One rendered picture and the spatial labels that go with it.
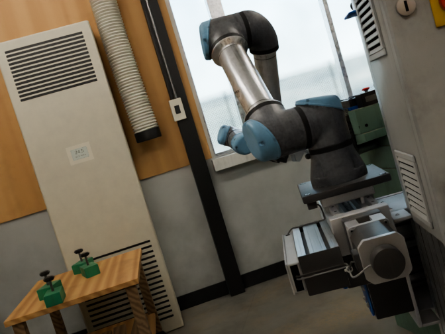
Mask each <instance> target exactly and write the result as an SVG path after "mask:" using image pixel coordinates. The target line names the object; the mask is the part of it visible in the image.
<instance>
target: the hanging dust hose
mask: <svg viewBox="0 0 445 334"><path fill-rule="evenodd" d="M89 2H90V5H91V8H92V11H93V14H94V17H95V20H96V21H95V22H96V23H97V26H98V27H97V28H98V29H99V30H98V31H99V34H100V37H101V40H102V43H103V46H104V48H105V52H106V54H107V57H108V58H107V59H108V60H109V63H110V64H109V65H110V66H111V68H112V70H111V71H113V74H114V75H113V76H114V77H115V78H114V79H115V80H116V81H115V82H116V83H117V84H116V85H118V86H117V87H118V88H119V89H118V90H119V93H121V95H120V96H122V97H121V99H123V100H122V101H123V102H124V103H123V104H124V105H125V106H124V107H126V109H125V110H127V111H126V113H128V114H127V115H128V116H129V117H128V118H129V121H131V122H130V124H132V125H131V126H132V127H133V128H132V129H134V130H133V132H135V133H134V135H135V138H136V142H137V143H140V142H144V141H147V140H151V139H155V138H158V137H161V136H162V134H161V132H160V128H159V127H158V126H159V125H157V124H158V123H157V122H156V121H157V120H155V117H154V115H155V114H153V113H154V112H153V111H152V110H153V109H151V108H152V106H150V105H151V103H149V102H150V101H149V98H147V97H148V95H147V93H146V92H145V91H146V90H145V87H143V86H144V84H143V82H142V79H141V76H140V73H139V70H138V68H137V66H138V65H136V62H135V61H136V60H135V59H134V58H135V57H134V54H132V53H133V51H131V50H132V48H131V45H130V43H129V40H128V37H127V36H128V35H127V34H126V31H125V30H126V29H125V26H123V25H124V23H123V20H122V17H121V15H120V13H121V12H120V9H119V6H117V5H118V3H117V0H90V1H89Z"/></svg>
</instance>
